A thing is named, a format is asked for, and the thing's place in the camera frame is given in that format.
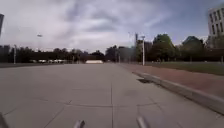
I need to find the pale short pole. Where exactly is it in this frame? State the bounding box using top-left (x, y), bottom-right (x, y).
top-left (13, 44), bottom-right (17, 65)

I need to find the red brick strip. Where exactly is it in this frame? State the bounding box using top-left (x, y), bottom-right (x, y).
top-left (117, 62), bottom-right (224, 99)

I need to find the pale tall building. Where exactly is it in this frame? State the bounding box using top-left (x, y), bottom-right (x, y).
top-left (207, 2), bottom-right (224, 50)

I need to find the pale street pole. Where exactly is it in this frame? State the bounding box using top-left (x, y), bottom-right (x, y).
top-left (140, 35), bottom-right (146, 66)

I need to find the robot's own part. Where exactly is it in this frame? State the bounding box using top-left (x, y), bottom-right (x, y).
top-left (73, 119), bottom-right (86, 128)
top-left (136, 116), bottom-right (150, 128)

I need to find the grey concrete slab pavement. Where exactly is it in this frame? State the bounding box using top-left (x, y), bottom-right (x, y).
top-left (0, 62), bottom-right (224, 128)

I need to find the green grass lawn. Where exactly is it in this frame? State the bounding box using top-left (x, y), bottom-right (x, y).
top-left (143, 60), bottom-right (224, 76)

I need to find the grey concrete kerb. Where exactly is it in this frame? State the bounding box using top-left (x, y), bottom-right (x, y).
top-left (132, 70), bottom-right (224, 115)

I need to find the low white structure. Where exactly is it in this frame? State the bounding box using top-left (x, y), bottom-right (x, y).
top-left (85, 59), bottom-right (104, 65)

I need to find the row of trees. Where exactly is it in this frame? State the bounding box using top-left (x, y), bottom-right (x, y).
top-left (0, 33), bottom-right (224, 64)

